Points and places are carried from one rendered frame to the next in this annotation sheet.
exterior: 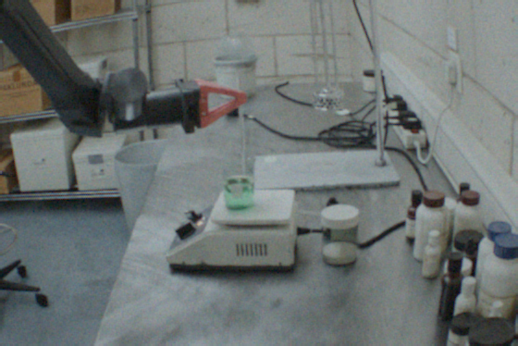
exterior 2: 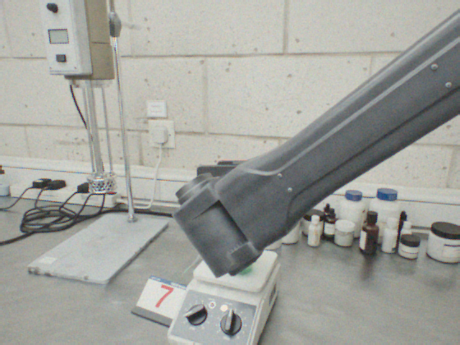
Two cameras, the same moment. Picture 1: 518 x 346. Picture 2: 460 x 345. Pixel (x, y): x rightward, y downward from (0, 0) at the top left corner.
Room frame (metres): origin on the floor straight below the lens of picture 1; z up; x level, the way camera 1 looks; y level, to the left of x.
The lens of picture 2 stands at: (0.89, 0.52, 1.15)
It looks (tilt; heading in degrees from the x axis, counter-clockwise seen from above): 17 degrees down; 283
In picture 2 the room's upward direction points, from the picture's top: straight up
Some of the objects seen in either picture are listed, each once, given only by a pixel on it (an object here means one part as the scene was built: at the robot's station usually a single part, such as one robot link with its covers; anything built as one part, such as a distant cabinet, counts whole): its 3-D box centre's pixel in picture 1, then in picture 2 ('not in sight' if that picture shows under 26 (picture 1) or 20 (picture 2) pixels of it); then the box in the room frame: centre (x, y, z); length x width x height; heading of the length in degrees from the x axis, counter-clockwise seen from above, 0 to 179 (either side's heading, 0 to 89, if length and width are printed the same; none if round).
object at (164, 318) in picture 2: not in sight; (161, 299); (1.13, 0.05, 0.77); 0.09 x 0.06 x 0.04; 167
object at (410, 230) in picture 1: (415, 215); not in sight; (1.02, -0.26, 0.79); 0.03 x 0.03 x 0.08
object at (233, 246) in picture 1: (239, 231); (232, 294); (1.01, 0.04, 0.79); 0.22 x 0.13 x 0.08; 83
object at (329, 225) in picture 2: (468, 259); (331, 222); (0.83, -0.31, 0.79); 0.03 x 0.03 x 0.08
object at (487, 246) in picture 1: (495, 261); (351, 213); (0.78, -0.34, 0.81); 0.06 x 0.06 x 0.11
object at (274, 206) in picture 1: (253, 206); (236, 264); (1.01, 0.01, 0.83); 0.12 x 0.12 x 0.01; 83
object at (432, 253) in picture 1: (432, 253); (315, 230); (0.87, -0.26, 0.79); 0.03 x 0.03 x 0.07
